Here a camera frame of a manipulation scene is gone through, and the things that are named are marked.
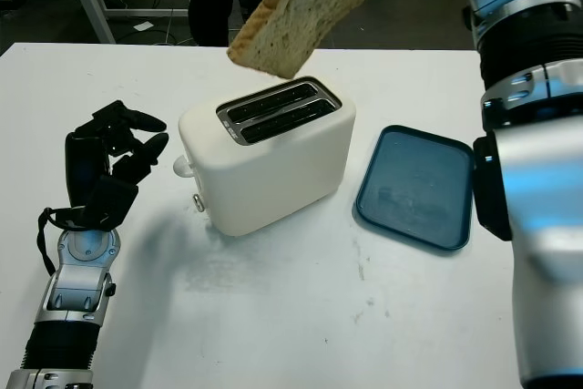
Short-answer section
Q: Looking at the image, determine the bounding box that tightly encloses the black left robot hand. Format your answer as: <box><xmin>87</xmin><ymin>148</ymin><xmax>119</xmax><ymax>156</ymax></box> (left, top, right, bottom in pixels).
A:
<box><xmin>63</xmin><ymin>99</ymin><xmax>170</xmax><ymax>209</ymax></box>

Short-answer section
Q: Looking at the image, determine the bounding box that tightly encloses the slice of brown bread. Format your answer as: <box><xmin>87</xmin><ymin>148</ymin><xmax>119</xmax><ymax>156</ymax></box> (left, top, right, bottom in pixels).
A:
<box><xmin>226</xmin><ymin>0</ymin><xmax>366</xmax><ymax>81</ymax></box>

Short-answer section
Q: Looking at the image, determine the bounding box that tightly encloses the white two-slot toaster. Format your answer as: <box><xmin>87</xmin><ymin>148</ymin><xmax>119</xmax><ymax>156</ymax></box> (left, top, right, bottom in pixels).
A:
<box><xmin>172</xmin><ymin>77</ymin><xmax>358</xmax><ymax>239</ymax></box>

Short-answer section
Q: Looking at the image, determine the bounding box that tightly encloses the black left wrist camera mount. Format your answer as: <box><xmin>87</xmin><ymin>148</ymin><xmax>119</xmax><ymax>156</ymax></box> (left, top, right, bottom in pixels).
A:
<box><xmin>83</xmin><ymin>173</ymin><xmax>139</xmax><ymax>232</ymax></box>

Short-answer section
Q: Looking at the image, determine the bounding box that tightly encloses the dark blue plastic tray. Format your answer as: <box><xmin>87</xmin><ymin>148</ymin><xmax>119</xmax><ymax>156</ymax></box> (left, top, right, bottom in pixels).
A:
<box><xmin>353</xmin><ymin>124</ymin><xmax>476</xmax><ymax>252</ymax></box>

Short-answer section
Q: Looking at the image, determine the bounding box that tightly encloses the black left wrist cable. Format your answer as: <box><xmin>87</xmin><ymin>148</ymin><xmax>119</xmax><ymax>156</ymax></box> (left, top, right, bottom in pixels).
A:
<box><xmin>36</xmin><ymin>206</ymin><xmax>88</xmax><ymax>277</ymax></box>

